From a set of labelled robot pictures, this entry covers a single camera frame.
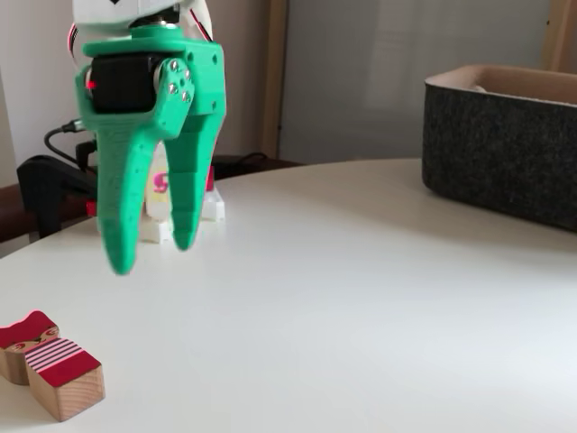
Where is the dark grey felt container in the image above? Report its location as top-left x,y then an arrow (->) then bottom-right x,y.
422,64 -> 577,235

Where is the black cable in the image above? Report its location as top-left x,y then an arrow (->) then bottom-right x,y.
43,117 -> 97,169
215,152 -> 271,169

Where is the red painted wooden toy block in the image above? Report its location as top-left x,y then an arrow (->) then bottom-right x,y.
0,309 -> 107,423

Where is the yellow paper label F5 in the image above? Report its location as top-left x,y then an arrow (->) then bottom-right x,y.
147,152 -> 171,207

